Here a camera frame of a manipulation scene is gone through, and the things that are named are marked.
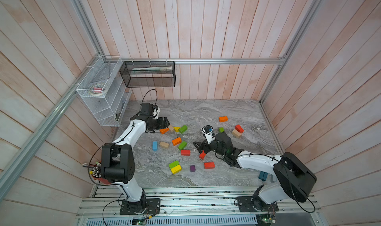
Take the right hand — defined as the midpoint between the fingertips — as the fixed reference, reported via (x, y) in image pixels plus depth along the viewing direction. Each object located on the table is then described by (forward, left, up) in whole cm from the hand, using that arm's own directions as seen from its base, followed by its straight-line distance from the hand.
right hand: (198, 138), depth 86 cm
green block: (+13, +10, -10) cm, 19 cm away
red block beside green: (-4, +8, -11) cm, 14 cm away
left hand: (+8, +21, +1) cm, 23 cm away
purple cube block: (-15, +3, -9) cm, 18 cm away
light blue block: (-1, +28, -9) cm, 29 cm away
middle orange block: (+4, +14, -11) cm, 18 cm away
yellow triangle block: (+12, +15, -9) cm, 21 cm away
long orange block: (+11, +23, -9) cm, 28 cm away
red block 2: (-6, -3, -11) cm, 13 cm away
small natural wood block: (+1, +22, -10) cm, 24 cm away
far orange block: (+24, -20, -11) cm, 33 cm away
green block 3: (-12, +15, -10) cm, 21 cm away
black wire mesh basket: (+44, +35, +15) cm, 58 cm away
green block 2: (0, +10, -10) cm, 14 cm away
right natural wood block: (+10, -26, -10) cm, 30 cm away
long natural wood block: (+13, +18, -8) cm, 24 cm away
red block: (+14, -29, -10) cm, 34 cm away
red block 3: (-12, -7, -10) cm, 17 cm away
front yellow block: (-16, +13, -9) cm, 22 cm away
